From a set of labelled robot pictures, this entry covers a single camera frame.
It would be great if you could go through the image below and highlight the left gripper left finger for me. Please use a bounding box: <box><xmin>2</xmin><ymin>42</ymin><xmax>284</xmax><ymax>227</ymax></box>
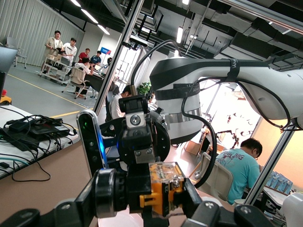
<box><xmin>0</xmin><ymin>176</ymin><xmax>98</xmax><ymax>227</ymax></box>

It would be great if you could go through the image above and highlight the orange push button switch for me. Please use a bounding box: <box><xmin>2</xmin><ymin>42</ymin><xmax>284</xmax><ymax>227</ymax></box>
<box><xmin>94</xmin><ymin>162</ymin><xmax>187</xmax><ymax>218</ymax></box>

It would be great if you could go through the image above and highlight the black overhead camera bar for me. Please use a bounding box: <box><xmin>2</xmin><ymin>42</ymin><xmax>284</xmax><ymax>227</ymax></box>
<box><xmin>121</xmin><ymin>35</ymin><xmax>149</xmax><ymax>49</ymax></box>

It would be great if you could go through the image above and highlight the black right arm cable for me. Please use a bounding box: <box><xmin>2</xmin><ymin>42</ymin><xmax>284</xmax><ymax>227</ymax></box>
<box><xmin>131</xmin><ymin>39</ymin><xmax>296</xmax><ymax>189</ymax></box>

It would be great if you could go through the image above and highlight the flat black electronics box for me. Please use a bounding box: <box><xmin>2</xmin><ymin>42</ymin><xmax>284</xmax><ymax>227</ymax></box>
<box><xmin>29</xmin><ymin>122</ymin><xmax>71</xmax><ymax>138</ymax></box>

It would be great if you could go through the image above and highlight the yellow emergency stop box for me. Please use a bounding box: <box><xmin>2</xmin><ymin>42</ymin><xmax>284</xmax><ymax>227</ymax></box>
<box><xmin>0</xmin><ymin>89</ymin><xmax>12</xmax><ymax>106</ymax></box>

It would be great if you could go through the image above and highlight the cream chair backrest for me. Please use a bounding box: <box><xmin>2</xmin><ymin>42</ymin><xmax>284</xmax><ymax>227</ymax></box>
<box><xmin>194</xmin><ymin>152</ymin><xmax>234</xmax><ymax>202</ymax></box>

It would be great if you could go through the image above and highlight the pink round plate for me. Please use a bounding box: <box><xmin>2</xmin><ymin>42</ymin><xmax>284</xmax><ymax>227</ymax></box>
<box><xmin>98</xmin><ymin>210</ymin><xmax>145</xmax><ymax>227</ymax></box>

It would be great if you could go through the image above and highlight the black looped cable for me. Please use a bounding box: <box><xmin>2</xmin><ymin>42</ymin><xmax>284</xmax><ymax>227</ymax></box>
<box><xmin>11</xmin><ymin>141</ymin><xmax>52</xmax><ymax>183</ymax></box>

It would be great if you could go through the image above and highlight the person in white t-shirt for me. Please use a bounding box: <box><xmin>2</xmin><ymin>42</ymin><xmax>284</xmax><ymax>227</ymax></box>
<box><xmin>62</xmin><ymin>37</ymin><xmax>78</xmax><ymax>67</ymax></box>

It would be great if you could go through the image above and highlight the black power adapter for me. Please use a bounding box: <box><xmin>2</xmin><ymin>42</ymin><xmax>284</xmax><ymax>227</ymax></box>
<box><xmin>9</xmin><ymin>121</ymin><xmax>28</xmax><ymax>133</ymax></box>

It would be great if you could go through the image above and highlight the person in dark blue shirt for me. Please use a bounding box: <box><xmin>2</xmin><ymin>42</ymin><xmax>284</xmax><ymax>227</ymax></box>
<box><xmin>90</xmin><ymin>50</ymin><xmax>102</xmax><ymax>66</ymax></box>

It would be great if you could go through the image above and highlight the dark computer monitor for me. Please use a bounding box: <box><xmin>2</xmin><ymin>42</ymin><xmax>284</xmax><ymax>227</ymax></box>
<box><xmin>0</xmin><ymin>45</ymin><xmax>18</xmax><ymax>74</ymax></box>

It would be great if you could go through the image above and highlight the aluminium frame post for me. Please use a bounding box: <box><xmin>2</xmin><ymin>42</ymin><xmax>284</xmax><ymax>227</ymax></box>
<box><xmin>93</xmin><ymin>0</ymin><xmax>145</xmax><ymax>114</ymax></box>
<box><xmin>243</xmin><ymin>127</ymin><xmax>297</xmax><ymax>206</ymax></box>

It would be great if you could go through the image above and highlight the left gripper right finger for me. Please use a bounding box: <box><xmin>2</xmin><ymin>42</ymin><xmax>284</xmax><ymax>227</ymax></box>
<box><xmin>179</xmin><ymin>178</ymin><xmax>275</xmax><ymax>227</ymax></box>

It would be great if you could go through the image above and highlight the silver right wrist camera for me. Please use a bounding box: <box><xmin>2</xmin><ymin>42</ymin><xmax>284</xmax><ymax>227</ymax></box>
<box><xmin>76</xmin><ymin>110</ymin><xmax>107</xmax><ymax>178</ymax></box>

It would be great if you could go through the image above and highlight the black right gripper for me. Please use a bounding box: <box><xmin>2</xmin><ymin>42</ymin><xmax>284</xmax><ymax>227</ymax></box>
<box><xmin>104</xmin><ymin>94</ymin><xmax>171</xmax><ymax>166</ymax></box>

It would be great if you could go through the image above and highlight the teal cable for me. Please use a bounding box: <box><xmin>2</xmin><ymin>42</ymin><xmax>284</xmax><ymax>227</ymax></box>
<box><xmin>0</xmin><ymin>155</ymin><xmax>30</xmax><ymax>166</ymax></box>

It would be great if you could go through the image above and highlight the person in teal t-shirt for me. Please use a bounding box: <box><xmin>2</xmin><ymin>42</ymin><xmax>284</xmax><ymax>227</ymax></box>
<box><xmin>215</xmin><ymin>137</ymin><xmax>264</xmax><ymax>205</ymax></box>

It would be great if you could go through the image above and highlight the seated person in white shirt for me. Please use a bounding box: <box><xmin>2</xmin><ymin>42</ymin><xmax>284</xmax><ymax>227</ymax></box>
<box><xmin>71</xmin><ymin>57</ymin><xmax>95</xmax><ymax>97</ymax></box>

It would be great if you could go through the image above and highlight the beige office chair on wheels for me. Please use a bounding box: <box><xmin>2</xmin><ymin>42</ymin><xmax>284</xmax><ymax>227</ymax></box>
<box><xmin>61</xmin><ymin>67</ymin><xmax>90</xmax><ymax>100</ymax></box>

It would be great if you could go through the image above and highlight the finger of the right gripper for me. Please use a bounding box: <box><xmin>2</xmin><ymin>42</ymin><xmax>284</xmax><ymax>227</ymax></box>
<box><xmin>141</xmin><ymin>209</ymin><xmax>170</xmax><ymax>227</ymax></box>

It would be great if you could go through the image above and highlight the person in red shirt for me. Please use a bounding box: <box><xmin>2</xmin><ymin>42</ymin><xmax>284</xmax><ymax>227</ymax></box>
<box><xmin>78</xmin><ymin>48</ymin><xmax>91</xmax><ymax>63</ymax></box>

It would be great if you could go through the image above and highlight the green potted plant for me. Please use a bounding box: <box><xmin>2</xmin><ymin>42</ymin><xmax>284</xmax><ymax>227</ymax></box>
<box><xmin>136</xmin><ymin>81</ymin><xmax>152</xmax><ymax>96</ymax></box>

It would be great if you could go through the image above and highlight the white equipment cart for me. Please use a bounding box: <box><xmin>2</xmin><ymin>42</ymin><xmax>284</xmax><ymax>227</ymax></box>
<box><xmin>38</xmin><ymin>53</ymin><xmax>71</xmax><ymax>84</ymax></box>

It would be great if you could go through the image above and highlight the person in beige jacket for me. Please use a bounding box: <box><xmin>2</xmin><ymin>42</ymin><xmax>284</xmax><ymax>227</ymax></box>
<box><xmin>41</xmin><ymin>30</ymin><xmax>64</xmax><ymax>74</ymax></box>

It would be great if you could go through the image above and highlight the grey office chair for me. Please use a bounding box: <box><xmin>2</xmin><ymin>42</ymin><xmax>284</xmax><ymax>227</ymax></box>
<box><xmin>5</xmin><ymin>36</ymin><xmax>28</xmax><ymax>69</ymax></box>

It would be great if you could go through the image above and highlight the seated person with bowed head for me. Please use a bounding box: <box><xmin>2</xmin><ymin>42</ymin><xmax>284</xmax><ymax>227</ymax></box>
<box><xmin>109</xmin><ymin>84</ymin><xmax>134</xmax><ymax>120</ymax></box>

